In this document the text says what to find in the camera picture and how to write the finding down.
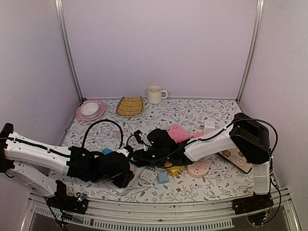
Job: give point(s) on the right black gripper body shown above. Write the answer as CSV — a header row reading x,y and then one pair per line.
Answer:
x,y
143,163

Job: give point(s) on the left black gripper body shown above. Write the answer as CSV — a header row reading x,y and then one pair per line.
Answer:
x,y
122,181

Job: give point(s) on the cyan cube adapter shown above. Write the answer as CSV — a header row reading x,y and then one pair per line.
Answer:
x,y
106,151

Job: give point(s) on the pink power strip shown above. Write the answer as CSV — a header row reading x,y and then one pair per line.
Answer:
x,y
178,134

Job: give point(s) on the yellow cube adapter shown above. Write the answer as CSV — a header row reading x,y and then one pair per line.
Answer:
x,y
173,170

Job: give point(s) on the light blue plug adapter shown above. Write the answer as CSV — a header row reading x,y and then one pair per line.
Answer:
x,y
163,178

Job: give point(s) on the pink cube adapter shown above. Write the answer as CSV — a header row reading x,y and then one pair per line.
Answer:
x,y
132,168

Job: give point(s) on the small pink plug adapter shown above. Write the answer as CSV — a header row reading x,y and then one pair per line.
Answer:
x,y
197,135

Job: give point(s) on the white power strip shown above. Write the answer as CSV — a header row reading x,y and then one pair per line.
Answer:
x,y
114,190

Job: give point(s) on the round pink socket hub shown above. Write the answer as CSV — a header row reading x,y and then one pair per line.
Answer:
x,y
198,169

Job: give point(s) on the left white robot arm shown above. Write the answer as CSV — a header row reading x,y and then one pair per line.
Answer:
x,y
19,155

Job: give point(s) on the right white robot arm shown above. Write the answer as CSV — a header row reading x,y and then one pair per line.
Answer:
x,y
248,135

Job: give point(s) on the white plug adapter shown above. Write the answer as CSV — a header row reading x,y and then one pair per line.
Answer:
x,y
148,176

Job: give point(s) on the white floral cube adapter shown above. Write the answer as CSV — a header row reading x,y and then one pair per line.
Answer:
x,y
209,126

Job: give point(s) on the yellow bamboo tray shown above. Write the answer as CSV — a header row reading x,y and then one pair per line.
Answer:
x,y
130,106

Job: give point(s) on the white bowl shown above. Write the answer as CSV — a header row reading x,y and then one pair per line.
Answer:
x,y
89,110

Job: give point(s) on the cream ceramic mug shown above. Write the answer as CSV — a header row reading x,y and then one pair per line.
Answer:
x,y
156,94

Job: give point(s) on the pink plate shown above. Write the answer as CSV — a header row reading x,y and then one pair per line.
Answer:
x,y
100,112

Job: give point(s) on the floral square tray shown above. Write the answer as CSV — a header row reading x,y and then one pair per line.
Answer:
x,y
238,159

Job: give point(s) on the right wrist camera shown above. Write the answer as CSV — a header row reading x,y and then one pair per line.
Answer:
x,y
138,136

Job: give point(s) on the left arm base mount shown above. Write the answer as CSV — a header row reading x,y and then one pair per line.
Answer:
x,y
76,203

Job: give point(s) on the aluminium front rail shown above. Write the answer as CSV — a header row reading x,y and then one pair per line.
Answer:
x,y
173,207

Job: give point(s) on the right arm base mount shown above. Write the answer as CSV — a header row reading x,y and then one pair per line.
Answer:
x,y
252,203

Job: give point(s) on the left aluminium corner post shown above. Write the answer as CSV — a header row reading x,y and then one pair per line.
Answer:
x,y
69,57

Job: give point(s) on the aluminium corner post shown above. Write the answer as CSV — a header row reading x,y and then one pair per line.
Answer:
x,y
69,57
252,48

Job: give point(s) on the right aluminium corner post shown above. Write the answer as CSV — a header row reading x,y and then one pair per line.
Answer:
x,y
252,48

